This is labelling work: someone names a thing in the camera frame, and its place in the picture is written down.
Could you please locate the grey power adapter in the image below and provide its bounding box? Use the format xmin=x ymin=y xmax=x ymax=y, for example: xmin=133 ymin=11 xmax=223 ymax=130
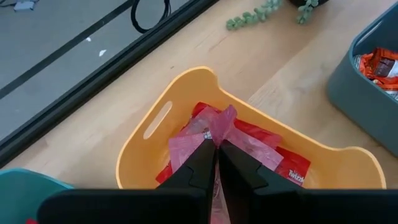
xmin=14 ymin=0 xmax=35 ymax=12

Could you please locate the black aluminium table frame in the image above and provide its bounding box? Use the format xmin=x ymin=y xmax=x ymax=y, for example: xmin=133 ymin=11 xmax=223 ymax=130
xmin=0 ymin=0 xmax=220 ymax=170

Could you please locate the orange candy bar white label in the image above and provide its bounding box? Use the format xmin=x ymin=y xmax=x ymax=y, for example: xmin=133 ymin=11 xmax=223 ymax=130
xmin=373 ymin=77 xmax=398 ymax=100

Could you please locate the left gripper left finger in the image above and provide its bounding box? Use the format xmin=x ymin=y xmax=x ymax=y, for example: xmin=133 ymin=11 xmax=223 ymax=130
xmin=157 ymin=139 xmax=218 ymax=200

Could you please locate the green plastic bin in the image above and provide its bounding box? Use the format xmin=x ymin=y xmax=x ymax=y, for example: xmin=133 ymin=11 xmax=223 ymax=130
xmin=0 ymin=168 xmax=75 ymax=224

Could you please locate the orange candy with dark print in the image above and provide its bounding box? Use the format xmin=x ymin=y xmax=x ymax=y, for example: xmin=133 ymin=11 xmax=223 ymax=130
xmin=371 ymin=48 xmax=398 ymax=78

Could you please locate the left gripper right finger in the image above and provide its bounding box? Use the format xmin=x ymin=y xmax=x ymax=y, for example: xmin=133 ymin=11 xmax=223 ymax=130
xmin=217 ymin=140 xmax=304 ymax=218

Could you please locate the orange plastic bin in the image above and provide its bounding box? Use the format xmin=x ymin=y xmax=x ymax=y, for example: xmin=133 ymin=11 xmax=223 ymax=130
xmin=115 ymin=65 xmax=387 ymax=190

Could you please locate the coiled black floor cable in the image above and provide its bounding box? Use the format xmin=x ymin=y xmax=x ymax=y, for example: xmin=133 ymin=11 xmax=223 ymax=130
xmin=130 ymin=0 xmax=172 ymax=34

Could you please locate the small green artificial plant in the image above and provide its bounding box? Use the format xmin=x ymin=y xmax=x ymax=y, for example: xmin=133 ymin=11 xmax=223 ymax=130
xmin=225 ymin=0 xmax=330 ymax=32

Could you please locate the red candy packet white print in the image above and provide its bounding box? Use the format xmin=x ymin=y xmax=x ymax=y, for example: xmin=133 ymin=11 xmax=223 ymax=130
xmin=169 ymin=105 xmax=284 ymax=224

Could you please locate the dark blue plastic bin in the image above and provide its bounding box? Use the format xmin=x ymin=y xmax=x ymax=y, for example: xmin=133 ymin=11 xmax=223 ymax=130
xmin=326 ymin=2 xmax=398 ymax=156

